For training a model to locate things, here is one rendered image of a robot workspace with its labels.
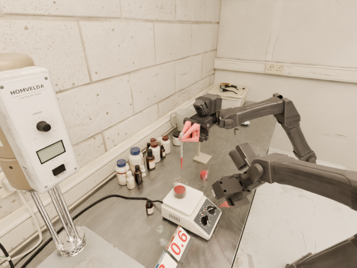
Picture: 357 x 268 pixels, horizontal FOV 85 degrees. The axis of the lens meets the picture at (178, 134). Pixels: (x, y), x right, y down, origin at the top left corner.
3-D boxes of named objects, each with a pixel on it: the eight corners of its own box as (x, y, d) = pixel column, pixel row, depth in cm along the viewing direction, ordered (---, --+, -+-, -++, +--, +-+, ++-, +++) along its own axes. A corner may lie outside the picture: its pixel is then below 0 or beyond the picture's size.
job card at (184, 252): (194, 239, 68) (194, 232, 66) (183, 264, 61) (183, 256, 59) (178, 232, 71) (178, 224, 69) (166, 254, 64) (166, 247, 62)
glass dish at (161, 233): (170, 229, 72) (170, 225, 71) (168, 243, 67) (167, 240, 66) (155, 227, 72) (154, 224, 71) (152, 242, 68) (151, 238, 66)
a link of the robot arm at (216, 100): (205, 100, 68) (238, 99, 69) (200, 93, 76) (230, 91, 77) (203, 130, 74) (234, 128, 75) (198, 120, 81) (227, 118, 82)
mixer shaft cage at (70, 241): (92, 240, 53) (67, 169, 41) (69, 263, 48) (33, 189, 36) (76, 229, 56) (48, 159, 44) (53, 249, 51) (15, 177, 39)
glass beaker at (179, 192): (170, 199, 74) (170, 183, 70) (175, 189, 78) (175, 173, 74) (185, 203, 72) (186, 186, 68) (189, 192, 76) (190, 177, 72)
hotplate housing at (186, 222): (221, 215, 77) (223, 201, 73) (208, 243, 67) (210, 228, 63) (173, 193, 87) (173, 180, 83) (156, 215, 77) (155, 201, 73)
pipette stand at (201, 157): (212, 157, 111) (213, 137, 105) (205, 164, 105) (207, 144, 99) (199, 152, 115) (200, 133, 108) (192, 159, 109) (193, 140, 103)
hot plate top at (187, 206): (204, 194, 76) (204, 192, 76) (190, 217, 67) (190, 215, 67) (178, 183, 82) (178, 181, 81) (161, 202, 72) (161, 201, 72)
